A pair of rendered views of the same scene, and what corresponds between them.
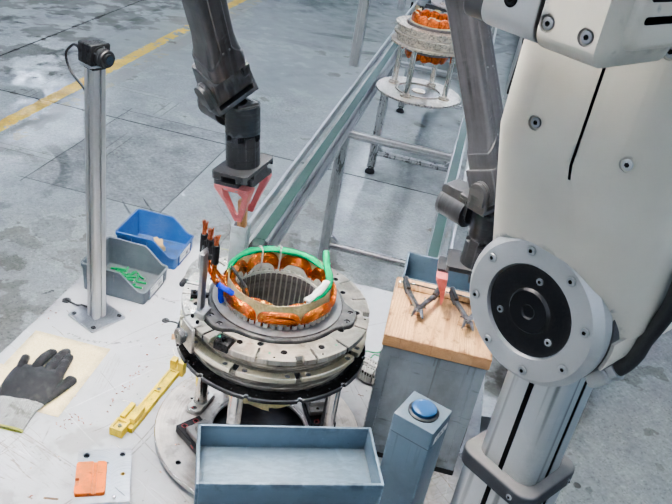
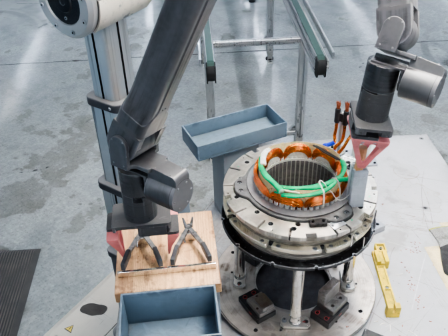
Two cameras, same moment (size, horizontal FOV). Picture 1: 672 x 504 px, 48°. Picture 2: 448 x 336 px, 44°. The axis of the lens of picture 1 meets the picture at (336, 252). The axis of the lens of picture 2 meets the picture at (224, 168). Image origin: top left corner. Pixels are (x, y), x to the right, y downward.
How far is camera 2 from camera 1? 193 cm
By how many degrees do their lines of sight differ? 112
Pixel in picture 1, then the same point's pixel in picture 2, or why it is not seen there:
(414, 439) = not seen: hidden behind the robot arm
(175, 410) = (357, 269)
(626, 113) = not seen: outside the picture
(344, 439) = (211, 149)
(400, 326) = (200, 222)
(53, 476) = (384, 216)
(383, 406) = not seen: hidden behind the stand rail
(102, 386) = (427, 279)
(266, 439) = (252, 139)
